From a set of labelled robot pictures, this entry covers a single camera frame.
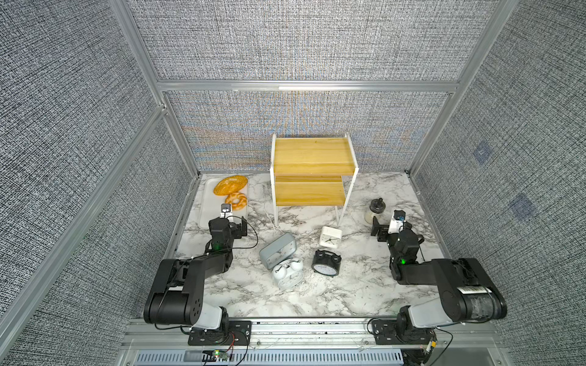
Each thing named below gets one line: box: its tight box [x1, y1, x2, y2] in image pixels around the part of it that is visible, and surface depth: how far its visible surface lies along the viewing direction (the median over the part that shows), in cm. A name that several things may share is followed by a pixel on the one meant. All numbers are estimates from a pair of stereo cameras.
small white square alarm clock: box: [318, 226, 343, 249], surface depth 92 cm
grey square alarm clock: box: [259, 231, 297, 270], surface depth 86 cm
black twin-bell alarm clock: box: [311, 249, 342, 278], surface depth 83 cm
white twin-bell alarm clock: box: [271, 257, 305, 291], surface depth 78 cm
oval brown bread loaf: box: [212, 175, 249, 196], surface depth 112 cm
